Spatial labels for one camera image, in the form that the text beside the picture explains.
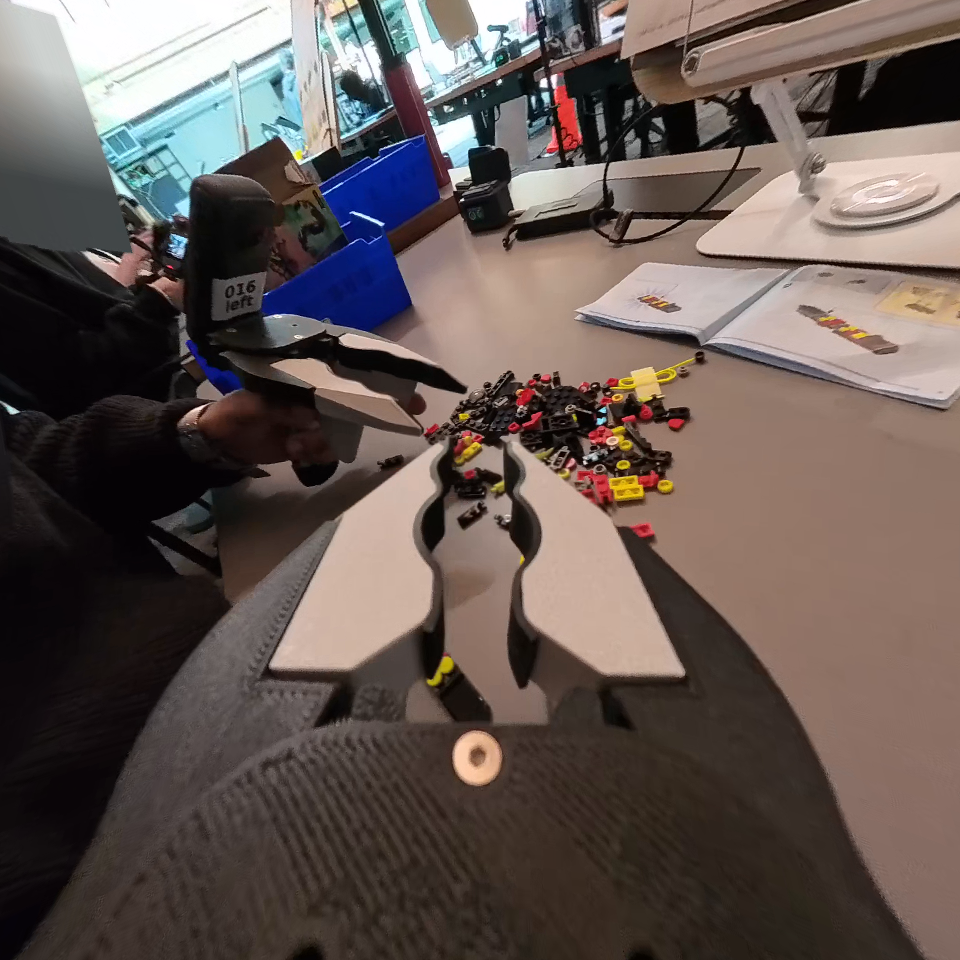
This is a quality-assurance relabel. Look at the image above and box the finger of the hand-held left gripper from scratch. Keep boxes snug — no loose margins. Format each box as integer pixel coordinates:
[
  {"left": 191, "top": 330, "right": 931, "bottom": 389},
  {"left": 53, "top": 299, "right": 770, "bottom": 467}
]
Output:
[
  {"left": 266, "top": 358, "right": 426, "bottom": 438},
  {"left": 330, "top": 333, "right": 468, "bottom": 397}
]

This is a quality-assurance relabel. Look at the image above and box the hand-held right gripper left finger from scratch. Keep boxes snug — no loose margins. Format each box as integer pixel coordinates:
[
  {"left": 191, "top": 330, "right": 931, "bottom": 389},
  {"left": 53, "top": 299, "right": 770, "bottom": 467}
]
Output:
[{"left": 267, "top": 438, "right": 455, "bottom": 680}]

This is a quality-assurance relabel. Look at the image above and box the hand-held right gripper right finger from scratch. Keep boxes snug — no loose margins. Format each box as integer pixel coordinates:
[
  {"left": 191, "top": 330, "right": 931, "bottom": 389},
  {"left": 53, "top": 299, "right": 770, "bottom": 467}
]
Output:
[{"left": 501, "top": 441, "right": 687, "bottom": 687}]

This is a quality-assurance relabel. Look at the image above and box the black red yellow lego assembly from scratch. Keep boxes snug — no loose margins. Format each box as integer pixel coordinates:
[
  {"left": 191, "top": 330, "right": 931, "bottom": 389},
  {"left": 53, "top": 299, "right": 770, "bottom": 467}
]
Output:
[{"left": 423, "top": 654, "right": 495, "bottom": 725}]

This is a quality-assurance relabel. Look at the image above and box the pile of lego pieces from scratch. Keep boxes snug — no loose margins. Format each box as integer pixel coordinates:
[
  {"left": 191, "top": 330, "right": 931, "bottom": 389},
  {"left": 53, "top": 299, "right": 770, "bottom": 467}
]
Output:
[{"left": 378, "top": 352, "right": 710, "bottom": 541}]

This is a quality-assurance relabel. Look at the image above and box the lego instruction booklet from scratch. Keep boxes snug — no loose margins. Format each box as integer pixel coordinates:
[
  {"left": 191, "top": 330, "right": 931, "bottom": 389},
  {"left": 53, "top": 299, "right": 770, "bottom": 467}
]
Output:
[{"left": 576, "top": 262, "right": 960, "bottom": 410}]

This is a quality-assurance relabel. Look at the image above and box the person's left forearm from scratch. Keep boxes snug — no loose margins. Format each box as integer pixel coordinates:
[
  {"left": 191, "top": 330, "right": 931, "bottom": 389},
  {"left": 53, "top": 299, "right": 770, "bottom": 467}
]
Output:
[{"left": 0, "top": 393, "right": 219, "bottom": 541}]

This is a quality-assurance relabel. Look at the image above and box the colourful lego box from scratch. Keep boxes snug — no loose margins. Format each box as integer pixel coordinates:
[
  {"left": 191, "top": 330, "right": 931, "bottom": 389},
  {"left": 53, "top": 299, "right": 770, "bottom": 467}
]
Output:
[{"left": 266, "top": 183, "right": 350, "bottom": 279}]

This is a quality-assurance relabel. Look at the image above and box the person's left hand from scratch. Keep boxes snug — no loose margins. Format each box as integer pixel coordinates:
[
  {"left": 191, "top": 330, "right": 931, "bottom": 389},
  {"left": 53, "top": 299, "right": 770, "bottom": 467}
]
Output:
[{"left": 201, "top": 390, "right": 427, "bottom": 481}]

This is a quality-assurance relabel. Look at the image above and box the small device with screen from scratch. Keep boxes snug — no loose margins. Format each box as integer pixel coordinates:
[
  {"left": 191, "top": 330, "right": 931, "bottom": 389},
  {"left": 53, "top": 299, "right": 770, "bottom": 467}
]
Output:
[{"left": 150, "top": 217, "right": 190, "bottom": 282}]

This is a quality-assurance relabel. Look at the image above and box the brown cardboard box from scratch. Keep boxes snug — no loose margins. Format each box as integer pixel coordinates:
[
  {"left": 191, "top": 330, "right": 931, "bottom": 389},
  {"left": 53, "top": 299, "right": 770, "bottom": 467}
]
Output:
[{"left": 217, "top": 136, "right": 316, "bottom": 204}]

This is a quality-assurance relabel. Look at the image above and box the blue storage bin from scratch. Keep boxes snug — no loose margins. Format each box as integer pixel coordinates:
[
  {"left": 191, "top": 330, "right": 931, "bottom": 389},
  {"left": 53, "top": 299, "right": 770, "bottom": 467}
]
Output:
[
  {"left": 187, "top": 212, "right": 412, "bottom": 391},
  {"left": 318, "top": 135, "right": 441, "bottom": 226}
]

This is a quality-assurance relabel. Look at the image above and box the black charging case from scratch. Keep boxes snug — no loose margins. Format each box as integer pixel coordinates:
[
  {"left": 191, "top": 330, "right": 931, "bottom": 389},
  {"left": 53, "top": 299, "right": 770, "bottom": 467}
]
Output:
[{"left": 457, "top": 180, "right": 515, "bottom": 234}]

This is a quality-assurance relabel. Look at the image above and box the flat black hub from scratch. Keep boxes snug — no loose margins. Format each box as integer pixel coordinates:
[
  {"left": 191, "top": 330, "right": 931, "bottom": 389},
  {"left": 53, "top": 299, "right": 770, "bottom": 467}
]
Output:
[{"left": 513, "top": 196, "right": 609, "bottom": 240}]

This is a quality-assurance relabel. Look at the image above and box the dark red pillar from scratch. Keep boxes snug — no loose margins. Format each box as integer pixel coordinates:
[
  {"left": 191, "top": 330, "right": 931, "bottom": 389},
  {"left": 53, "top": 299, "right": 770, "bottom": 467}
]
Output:
[{"left": 382, "top": 60, "right": 432, "bottom": 162}]

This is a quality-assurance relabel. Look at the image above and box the orange cone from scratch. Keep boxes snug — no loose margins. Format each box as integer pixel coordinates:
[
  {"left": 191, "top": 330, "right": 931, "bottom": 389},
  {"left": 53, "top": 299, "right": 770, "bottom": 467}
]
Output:
[{"left": 546, "top": 93, "right": 582, "bottom": 159}]

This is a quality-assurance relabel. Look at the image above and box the dark background work table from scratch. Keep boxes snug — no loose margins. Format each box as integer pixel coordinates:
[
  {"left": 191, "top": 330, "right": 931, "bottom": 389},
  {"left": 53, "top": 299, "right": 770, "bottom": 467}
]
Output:
[{"left": 423, "top": 37, "right": 624, "bottom": 159}]

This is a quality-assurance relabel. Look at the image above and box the white document stand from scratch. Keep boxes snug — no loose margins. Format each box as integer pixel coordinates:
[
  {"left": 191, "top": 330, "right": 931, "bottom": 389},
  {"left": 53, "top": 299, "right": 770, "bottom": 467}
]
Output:
[{"left": 630, "top": 0, "right": 960, "bottom": 271}]

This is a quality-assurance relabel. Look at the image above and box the black metal frame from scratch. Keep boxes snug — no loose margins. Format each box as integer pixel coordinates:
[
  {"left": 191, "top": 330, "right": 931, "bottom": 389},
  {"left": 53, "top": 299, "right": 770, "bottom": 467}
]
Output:
[{"left": 150, "top": 517, "right": 223, "bottom": 579}]

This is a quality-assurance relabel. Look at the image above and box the tan piece with yellow string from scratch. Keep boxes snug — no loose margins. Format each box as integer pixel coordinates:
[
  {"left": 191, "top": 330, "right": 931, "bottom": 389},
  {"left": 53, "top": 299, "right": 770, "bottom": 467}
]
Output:
[{"left": 628, "top": 356, "right": 695, "bottom": 397}]

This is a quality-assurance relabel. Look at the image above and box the dark table cable panel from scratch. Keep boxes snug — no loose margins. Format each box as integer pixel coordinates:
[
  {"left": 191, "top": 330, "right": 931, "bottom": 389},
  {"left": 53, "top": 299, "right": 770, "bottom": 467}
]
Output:
[{"left": 600, "top": 166, "right": 762, "bottom": 219}]

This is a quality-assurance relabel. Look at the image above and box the black cable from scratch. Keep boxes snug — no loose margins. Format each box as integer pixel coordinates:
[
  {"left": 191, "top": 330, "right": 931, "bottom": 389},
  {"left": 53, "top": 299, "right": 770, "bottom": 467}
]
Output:
[{"left": 588, "top": 105, "right": 751, "bottom": 245}]

